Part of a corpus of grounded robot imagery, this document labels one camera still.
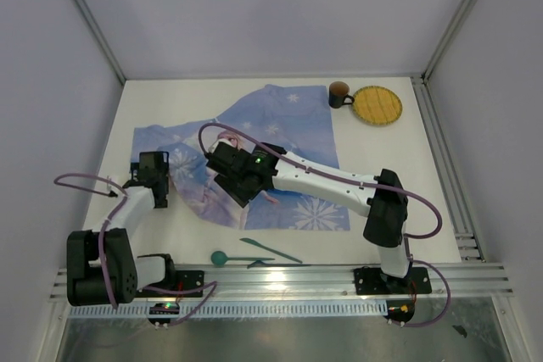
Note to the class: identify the white slotted cable duct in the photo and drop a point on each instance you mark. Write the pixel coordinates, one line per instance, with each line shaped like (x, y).
(230, 309)

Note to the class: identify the teal plastic spoon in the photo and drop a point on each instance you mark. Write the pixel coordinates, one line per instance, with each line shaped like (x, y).
(219, 259)

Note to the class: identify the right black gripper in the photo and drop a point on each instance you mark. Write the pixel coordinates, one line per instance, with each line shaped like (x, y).
(241, 196)

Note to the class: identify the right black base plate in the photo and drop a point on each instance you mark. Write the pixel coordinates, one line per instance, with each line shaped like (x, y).
(372, 281)

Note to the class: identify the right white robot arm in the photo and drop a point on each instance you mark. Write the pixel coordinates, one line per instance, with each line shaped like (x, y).
(384, 205)

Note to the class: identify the yellow woven round plate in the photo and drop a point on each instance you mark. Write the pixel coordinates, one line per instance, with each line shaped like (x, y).
(377, 105)

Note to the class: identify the right aluminium side rail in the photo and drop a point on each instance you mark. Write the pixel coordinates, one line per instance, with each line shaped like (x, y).
(461, 217)

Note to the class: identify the brown paper cup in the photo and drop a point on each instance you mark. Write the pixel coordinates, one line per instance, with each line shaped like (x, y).
(339, 95)

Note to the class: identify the aluminium front rail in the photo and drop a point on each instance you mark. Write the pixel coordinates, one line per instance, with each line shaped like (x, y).
(238, 283)

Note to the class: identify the dark teal plastic fork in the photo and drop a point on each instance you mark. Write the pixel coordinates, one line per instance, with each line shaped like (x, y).
(262, 264)

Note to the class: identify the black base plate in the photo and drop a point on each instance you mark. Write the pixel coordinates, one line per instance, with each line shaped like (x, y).
(372, 281)
(180, 280)

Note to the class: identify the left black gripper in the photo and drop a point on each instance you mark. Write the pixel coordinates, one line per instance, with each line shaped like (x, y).
(163, 201)

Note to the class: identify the teal plastic knife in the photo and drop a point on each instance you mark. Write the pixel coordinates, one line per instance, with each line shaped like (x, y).
(253, 242)

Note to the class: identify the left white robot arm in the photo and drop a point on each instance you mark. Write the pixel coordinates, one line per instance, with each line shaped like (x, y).
(101, 267)

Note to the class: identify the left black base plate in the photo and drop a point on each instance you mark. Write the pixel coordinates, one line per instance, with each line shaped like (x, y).
(180, 280)

